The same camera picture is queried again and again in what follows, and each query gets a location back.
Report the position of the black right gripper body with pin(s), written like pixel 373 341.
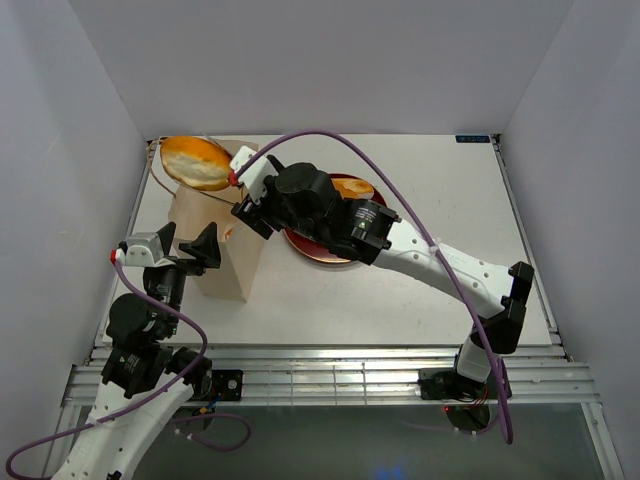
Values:
pixel 269 212

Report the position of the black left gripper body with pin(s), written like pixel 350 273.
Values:
pixel 169 283

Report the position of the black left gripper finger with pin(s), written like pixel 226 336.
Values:
pixel 204 250
pixel 163 243

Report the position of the large round orange bun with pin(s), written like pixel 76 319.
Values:
pixel 202 165

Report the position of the metal serving tongs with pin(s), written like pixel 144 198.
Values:
pixel 204 193

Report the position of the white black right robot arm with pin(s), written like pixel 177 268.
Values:
pixel 304 199

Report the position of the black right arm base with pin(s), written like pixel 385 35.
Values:
pixel 447 384

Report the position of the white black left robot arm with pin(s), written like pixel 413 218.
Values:
pixel 143 382

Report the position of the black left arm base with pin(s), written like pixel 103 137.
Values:
pixel 221 385

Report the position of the white paper bag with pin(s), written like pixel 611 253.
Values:
pixel 192 212

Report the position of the flat toasted white bread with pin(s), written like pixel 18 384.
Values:
pixel 353 188

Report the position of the dark red round plate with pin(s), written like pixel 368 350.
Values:
pixel 315 251

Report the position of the blue label sticker left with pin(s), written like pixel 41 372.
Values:
pixel 177 142

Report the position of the blue label sticker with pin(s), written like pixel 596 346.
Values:
pixel 472 139
pixel 177 142

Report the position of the blue label sticker right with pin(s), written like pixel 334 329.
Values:
pixel 472 139

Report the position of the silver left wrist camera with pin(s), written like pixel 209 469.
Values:
pixel 139 250

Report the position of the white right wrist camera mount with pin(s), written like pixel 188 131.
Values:
pixel 250 171

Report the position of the aluminium front frame rail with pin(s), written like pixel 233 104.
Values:
pixel 388 376

